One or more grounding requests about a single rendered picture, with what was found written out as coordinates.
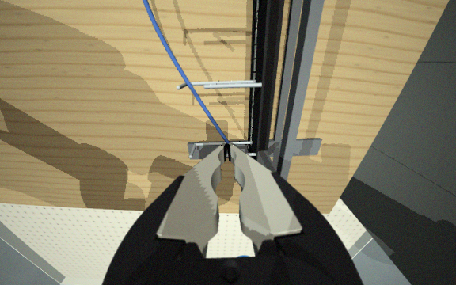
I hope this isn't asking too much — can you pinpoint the blue network cable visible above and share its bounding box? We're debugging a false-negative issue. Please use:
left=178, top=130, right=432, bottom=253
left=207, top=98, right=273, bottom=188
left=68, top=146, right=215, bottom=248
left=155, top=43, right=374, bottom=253
left=142, top=0, right=230, bottom=143

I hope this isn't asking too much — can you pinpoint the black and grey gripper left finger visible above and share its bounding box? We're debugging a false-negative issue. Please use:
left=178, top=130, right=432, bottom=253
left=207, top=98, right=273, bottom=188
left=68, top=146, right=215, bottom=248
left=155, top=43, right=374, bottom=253
left=101, top=143, right=227, bottom=285

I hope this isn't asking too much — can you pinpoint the black free-standing rack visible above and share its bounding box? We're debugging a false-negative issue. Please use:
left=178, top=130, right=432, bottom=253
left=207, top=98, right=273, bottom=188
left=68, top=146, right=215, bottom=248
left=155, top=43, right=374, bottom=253
left=191, top=0, right=325, bottom=181

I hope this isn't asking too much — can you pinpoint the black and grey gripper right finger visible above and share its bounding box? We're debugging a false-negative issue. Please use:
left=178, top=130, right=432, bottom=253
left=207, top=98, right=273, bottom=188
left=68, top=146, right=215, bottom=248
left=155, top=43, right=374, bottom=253
left=227, top=142, right=364, bottom=285

